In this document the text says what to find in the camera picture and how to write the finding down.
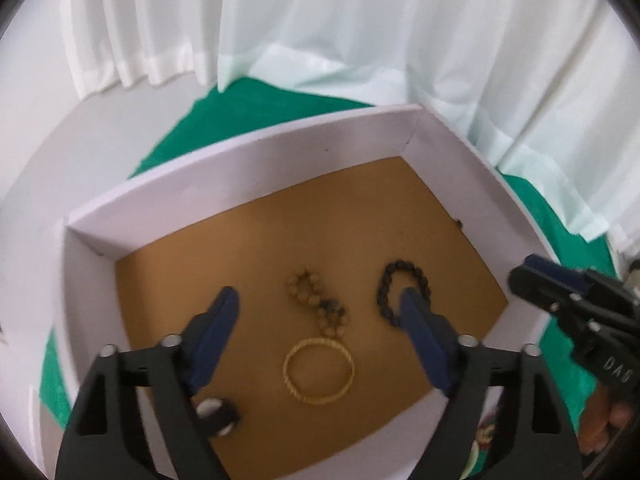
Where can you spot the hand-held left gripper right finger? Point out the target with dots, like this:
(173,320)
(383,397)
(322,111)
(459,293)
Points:
(417,327)

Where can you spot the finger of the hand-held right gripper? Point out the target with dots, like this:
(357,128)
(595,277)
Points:
(535,287)
(552,269)

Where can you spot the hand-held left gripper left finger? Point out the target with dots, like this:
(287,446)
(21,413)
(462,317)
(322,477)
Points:
(216,327)

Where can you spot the white box with brown bottom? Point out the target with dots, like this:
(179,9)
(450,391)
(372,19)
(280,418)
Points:
(210,220)

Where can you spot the person's right hand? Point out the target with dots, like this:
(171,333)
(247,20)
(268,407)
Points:
(607,422)

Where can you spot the gold bangle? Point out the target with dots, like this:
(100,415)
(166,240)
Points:
(295,385)

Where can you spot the colourful printed paper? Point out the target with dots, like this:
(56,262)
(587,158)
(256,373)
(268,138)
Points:
(482,432)

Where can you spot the green cloth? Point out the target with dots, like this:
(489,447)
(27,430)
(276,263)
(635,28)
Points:
(250,105)

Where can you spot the pale mint curtain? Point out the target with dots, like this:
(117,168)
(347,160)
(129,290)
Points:
(425,30)

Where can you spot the white curtain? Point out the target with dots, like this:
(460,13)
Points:
(145,15)

